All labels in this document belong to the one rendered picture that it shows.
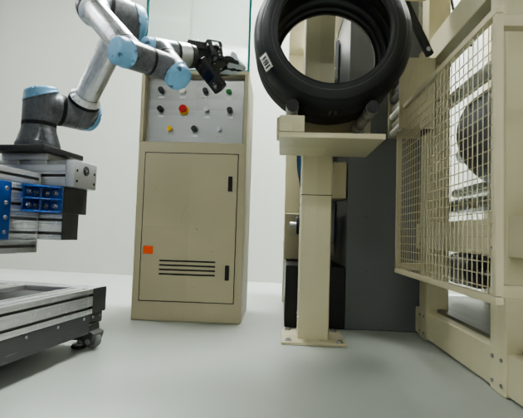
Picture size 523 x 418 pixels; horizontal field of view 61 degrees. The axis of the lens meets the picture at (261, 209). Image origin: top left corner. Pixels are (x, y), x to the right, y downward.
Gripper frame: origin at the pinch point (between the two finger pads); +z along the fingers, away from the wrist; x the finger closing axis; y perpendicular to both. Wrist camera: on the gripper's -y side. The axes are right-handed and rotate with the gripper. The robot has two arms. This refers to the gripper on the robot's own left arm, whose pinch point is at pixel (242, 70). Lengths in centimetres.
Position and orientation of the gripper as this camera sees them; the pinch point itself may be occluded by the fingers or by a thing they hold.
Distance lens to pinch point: 157.4
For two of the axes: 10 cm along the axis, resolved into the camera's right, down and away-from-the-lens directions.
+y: -2.8, -9.3, 2.4
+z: 7.8, -0.7, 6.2
